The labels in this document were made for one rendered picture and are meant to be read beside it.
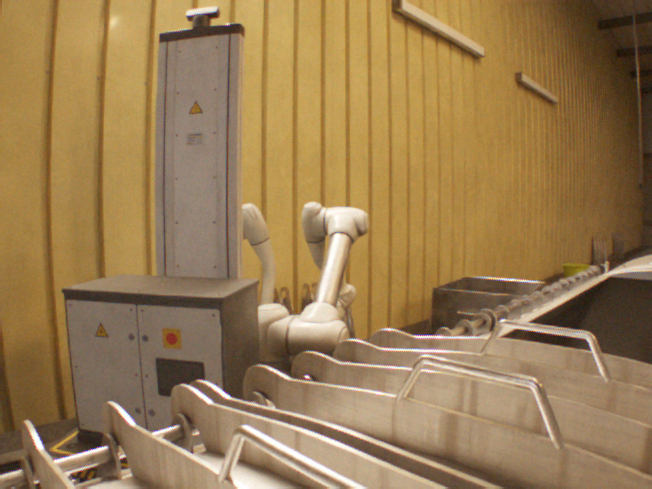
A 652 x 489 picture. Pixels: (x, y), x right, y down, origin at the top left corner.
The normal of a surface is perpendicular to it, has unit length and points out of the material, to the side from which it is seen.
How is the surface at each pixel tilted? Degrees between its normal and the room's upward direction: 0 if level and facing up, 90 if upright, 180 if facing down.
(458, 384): 90
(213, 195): 90
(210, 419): 90
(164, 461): 90
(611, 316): 99
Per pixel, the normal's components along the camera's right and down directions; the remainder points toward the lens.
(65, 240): 0.71, 0.05
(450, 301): -0.59, 0.06
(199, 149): -0.15, 0.07
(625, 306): -0.49, 0.26
